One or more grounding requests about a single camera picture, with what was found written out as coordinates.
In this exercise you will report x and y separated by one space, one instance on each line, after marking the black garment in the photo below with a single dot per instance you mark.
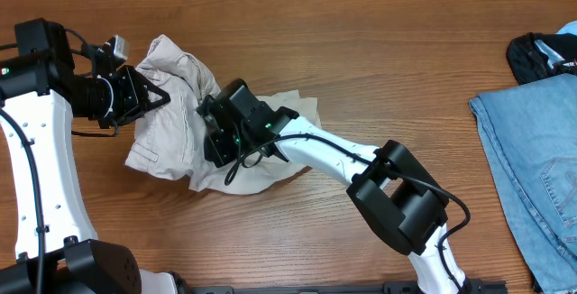
535 56

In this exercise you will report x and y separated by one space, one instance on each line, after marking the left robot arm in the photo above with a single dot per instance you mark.
57 248

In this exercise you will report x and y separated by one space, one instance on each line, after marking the blue denim jeans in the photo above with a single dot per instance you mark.
528 134

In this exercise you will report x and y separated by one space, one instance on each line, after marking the beige khaki shorts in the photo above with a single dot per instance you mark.
169 141

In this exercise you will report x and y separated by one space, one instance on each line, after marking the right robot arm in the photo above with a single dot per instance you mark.
398 199

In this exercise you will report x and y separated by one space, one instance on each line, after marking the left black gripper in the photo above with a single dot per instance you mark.
138 101

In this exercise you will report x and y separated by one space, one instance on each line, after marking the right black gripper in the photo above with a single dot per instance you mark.
221 155

